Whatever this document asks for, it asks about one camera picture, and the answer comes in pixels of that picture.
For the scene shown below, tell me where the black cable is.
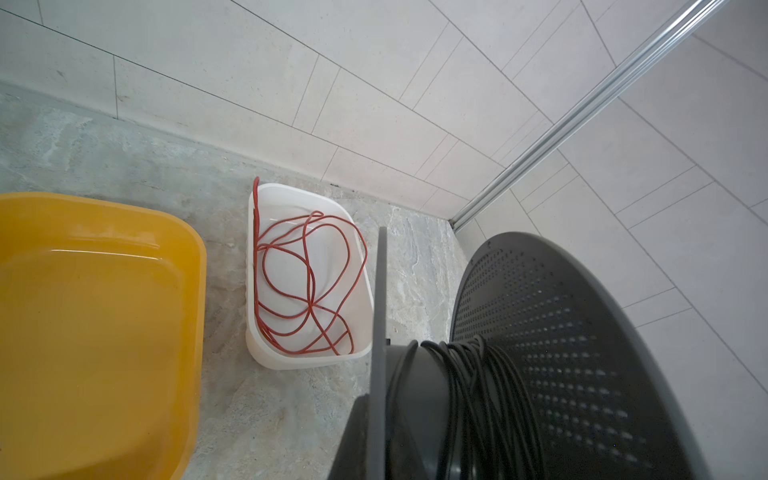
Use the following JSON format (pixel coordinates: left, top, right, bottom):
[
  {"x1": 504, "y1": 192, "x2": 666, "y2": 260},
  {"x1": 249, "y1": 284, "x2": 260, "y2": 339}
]
[{"x1": 386, "y1": 334, "x2": 547, "y2": 480}]

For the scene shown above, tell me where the grey perforated cable spool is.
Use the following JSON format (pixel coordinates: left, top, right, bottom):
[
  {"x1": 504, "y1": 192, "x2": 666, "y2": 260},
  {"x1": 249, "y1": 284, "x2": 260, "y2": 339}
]
[{"x1": 329, "y1": 232, "x2": 710, "y2": 479}]

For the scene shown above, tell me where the white plastic tray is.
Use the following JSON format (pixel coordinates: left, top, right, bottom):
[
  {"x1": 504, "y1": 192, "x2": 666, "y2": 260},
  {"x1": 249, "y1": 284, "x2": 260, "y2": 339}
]
[{"x1": 245, "y1": 180, "x2": 373, "y2": 370}]

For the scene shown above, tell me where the yellow plastic tray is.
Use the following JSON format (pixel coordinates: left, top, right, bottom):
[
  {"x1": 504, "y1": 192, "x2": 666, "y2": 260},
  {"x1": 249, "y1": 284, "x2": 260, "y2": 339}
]
[{"x1": 1, "y1": 192, "x2": 206, "y2": 479}]

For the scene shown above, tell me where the red cable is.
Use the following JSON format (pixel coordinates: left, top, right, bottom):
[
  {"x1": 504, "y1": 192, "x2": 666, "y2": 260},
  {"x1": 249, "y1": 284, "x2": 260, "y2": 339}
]
[{"x1": 251, "y1": 176, "x2": 368, "y2": 356}]

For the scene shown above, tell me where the aluminium corner post right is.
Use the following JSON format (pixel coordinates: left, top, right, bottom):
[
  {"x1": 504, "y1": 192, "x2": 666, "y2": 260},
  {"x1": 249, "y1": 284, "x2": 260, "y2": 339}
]
[{"x1": 449, "y1": 0, "x2": 728, "y2": 231}]

